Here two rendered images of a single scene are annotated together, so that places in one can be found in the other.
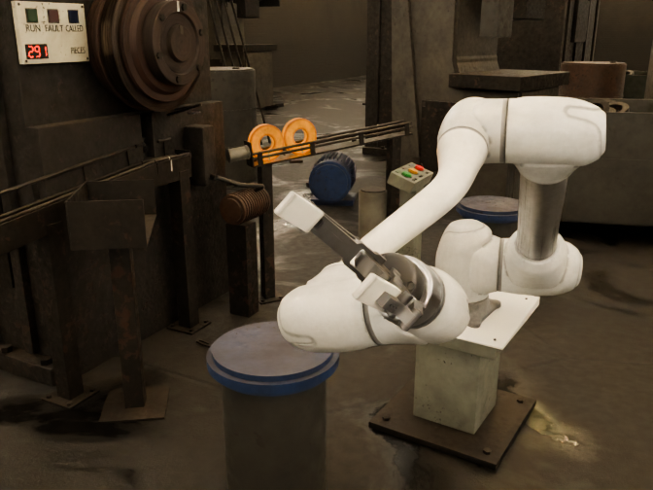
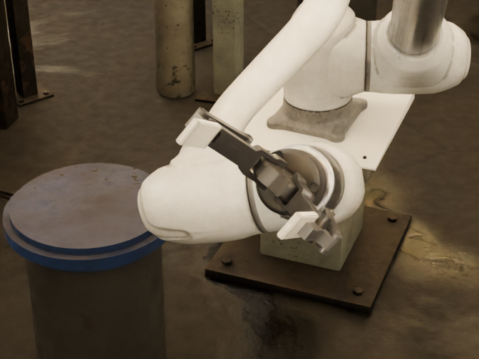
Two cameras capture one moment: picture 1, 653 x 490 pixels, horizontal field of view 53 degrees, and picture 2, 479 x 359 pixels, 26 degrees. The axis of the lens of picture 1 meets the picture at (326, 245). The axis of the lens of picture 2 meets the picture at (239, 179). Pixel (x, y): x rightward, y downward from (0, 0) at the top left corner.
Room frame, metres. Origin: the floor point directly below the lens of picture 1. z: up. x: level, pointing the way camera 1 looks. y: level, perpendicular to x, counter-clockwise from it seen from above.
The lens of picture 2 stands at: (-0.19, 0.16, 1.46)
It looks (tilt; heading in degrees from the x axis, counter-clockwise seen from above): 31 degrees down; 349
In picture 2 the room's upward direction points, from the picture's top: straight up
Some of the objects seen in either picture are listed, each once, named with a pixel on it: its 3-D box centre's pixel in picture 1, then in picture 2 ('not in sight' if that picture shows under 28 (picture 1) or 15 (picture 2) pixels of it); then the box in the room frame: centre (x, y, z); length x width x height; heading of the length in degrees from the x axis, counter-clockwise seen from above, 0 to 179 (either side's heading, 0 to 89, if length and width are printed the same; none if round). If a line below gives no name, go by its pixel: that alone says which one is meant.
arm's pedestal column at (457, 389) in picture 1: (457, 371); (313, 194); (1.82, -0.40, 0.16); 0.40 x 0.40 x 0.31; 58
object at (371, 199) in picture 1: (371, 247); (173, 13); (2.74, -0.20, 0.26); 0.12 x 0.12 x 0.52
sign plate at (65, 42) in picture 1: (52, 32); not in sight; (2.18, 0.86, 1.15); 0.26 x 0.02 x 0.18; 153
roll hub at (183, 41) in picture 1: (176, 43); not in sight; (2.39, 0.52, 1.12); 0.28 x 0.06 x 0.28; 153
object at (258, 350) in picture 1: (275, 423); (98, 295); (1.44, 0.13, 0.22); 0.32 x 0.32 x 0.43
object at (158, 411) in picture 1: (123, 304); not in sight; (1.86, 0.62, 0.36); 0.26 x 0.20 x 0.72; 8
